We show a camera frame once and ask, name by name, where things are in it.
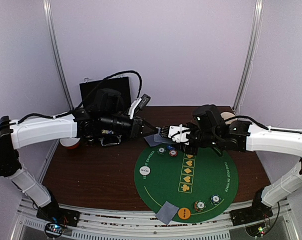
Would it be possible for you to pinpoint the white orange bowl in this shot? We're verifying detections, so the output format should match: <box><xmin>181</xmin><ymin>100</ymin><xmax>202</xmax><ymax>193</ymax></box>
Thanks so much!
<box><xmin>60</xmin><ymin>138</ymin><xmax>80</xmax><ymax>149</ymax></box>

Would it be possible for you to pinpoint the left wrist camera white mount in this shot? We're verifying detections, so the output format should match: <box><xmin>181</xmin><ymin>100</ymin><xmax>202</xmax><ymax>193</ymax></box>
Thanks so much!
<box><xmin>128</xmin><ymin>94</ymin><xmax>151</xmax><ymax>119</ymax></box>

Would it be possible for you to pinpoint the circuit board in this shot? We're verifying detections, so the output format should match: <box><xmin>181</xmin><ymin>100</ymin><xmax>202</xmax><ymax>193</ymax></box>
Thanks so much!
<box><xmin>44</xmin><ymin>222</ymin><xmax>66</xmax><ymax>238</ymax></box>
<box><xmin>245</xmin><ymin>223</ymin><xmax>269</xmax><ymax>238</ymax></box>

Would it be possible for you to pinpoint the blue small blind button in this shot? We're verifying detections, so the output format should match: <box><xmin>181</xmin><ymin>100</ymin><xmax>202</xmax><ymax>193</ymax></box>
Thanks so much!
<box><xmin>167</xmin><ymin>145</ymin><xmax>174</xmax><ymax>151</ymax></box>

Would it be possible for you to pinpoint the deck of cards clear box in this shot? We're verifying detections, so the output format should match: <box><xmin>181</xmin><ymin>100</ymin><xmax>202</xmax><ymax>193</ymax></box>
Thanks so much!
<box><xmin>154</xmin><ymin>134</ymin><xmax>172</xmax><ymax>144</ymax></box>

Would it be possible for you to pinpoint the dealt playing cards blue back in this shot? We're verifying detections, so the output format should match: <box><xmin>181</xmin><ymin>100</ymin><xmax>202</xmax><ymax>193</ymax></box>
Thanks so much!
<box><xmin>155</xmin><ymin>201</ymin><xmax>179</xmax><ymax>225</ymax></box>

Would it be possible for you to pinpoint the left circuit board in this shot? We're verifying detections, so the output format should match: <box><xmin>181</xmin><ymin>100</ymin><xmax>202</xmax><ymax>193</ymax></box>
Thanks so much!
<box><xmin>44</xmin><ymin>222</ymin><xmax>66</xmax><ymax>238</ymax></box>

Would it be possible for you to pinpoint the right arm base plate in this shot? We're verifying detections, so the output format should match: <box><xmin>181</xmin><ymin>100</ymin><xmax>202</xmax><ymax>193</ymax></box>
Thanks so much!
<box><xmin>230</xmin><ymin>206</ymin><xmax>273</xmax><ymax>226</ymax></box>

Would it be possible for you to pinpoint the white dealer button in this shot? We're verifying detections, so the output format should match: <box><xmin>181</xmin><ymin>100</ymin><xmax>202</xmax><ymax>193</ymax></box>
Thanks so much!
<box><xmin>139</xmin><ymin>165</ymin><xmax>151</xmax><ymax>176</ymax></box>

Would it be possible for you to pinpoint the green twenty chip stack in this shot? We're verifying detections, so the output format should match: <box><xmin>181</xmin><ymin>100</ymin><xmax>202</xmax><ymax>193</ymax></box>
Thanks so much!
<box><xmin>157</xmin><ymin>147</ymin><xmax>166</xmax><ymax>155</ymax></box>

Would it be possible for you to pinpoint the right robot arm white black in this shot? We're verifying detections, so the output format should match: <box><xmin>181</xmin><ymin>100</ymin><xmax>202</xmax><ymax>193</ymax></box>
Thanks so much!
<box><xmin>174</xmin><ymin>104</ymin><xmax>302</xmax><ymax>221</ymax></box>

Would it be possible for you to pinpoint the black poker chip case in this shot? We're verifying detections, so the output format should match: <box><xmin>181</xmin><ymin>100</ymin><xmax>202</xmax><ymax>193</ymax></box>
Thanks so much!
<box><xmin>80</xmin><ymin>76</ymin><xmax>131</xmax><ymax>147</ymax></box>

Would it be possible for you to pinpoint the right aluminium frame post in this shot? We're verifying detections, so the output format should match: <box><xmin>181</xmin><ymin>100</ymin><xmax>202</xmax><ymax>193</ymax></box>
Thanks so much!
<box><xmin>233</xmin><ymin>0</ymin><xmax>264</xmax><ymax>113</ymax></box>

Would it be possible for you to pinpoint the round green poker mat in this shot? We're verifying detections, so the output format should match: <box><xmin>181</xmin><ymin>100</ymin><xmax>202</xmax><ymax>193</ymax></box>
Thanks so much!
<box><xmin>134</xmin><ymin>144</ymin><xmax>239</xmax><ymax>223</ymax></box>

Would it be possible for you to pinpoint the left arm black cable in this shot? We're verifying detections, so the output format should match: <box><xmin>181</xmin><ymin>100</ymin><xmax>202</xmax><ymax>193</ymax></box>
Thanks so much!
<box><xmin>75</xmin><ymin>70</ymin><xmax>144</xmax><ymax>113</ymax></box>

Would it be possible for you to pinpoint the orange big blind button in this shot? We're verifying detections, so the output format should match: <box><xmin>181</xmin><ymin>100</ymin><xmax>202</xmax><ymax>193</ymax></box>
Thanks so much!
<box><xmin>178</xmin><ymin>207</ymin><xmax>191</xmax><ymax>220</ymax></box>

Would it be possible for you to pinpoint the left aluminium frame post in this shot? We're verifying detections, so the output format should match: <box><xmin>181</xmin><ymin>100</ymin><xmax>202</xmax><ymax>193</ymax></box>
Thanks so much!
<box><xmin>43</xmin><ymin>0</ymin><xmax>74</xmax><ymax>110</ymax></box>

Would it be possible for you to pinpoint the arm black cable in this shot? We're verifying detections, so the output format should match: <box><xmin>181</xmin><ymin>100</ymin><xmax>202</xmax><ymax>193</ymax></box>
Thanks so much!
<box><xmin>75</xmin><ymin>70</ymin><xmax>144</xmax><ymax>113</ymax></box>
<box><xmin>224</xmin><ymin>115</ymin><xmax>271</xmax><ymax>131</ymax></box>

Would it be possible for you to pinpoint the single playing card blue back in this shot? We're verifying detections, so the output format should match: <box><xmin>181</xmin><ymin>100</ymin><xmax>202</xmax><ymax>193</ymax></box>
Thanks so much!
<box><xmin>144</xmin><ymin>135</ymin><xmax>160</xmax><ymax>147</ymax></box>

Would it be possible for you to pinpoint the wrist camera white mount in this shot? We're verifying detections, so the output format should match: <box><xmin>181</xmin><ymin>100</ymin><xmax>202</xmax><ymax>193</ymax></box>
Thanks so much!
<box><xmin>159</xmin><ymin>124</ymin><xmax>191</xmax><ymax>145</ymax></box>
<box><xmin>128</xmin><ymin>94</ymin><xmax>151</xmax><ymax>119</ymax></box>

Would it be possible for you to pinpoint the right circuit board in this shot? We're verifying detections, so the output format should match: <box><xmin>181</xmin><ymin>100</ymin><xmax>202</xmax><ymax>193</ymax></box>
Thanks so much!
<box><xmin>245</xmin><ymin>223</ymin><xmax>269</xmax><ymax>238</ymax></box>

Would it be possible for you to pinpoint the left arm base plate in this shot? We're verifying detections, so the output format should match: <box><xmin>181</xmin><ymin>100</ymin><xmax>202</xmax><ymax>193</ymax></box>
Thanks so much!
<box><xmin>36</xmin><ymin>208</ymin><xmax>80</xmax><ymax>227</ymax></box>

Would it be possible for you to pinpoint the white patterned mug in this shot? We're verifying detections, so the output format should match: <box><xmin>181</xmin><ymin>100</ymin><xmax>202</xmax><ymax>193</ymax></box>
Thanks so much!
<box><xmin>220</xmin><ymin>112</ymin><xmax>236</xmax><ymax>124</ymax></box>

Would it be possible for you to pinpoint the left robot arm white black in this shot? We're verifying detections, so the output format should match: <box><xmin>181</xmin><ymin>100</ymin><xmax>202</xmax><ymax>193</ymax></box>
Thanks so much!
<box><xmin>0</xmin><ymin>88</ymin><xmax>157</xmax><ymax>222</ymax></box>

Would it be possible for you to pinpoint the aluminium frame post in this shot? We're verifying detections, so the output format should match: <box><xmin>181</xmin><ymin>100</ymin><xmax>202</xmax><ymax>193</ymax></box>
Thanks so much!
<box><xmin>233</xmin><ymin>0</ymin><xmax>264</xmax><ymax>113</ymax></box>
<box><xmin>43</xmin><ymin>0</ymin><xmax>74</xmax><ymax>110</ymax></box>

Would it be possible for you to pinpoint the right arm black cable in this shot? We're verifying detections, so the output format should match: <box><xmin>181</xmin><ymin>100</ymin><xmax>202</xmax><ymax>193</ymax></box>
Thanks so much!
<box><xmin>224</xmin><ymin>115</ymin><xmax>271</xmax><ymax>131</ymax></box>

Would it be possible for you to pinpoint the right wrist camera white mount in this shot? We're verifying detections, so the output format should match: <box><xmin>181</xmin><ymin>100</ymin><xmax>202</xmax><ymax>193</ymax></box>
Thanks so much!
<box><xmin>159</xmin><ymin>124</ymin><xmax>191</xmax><ymax>145</ymax></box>

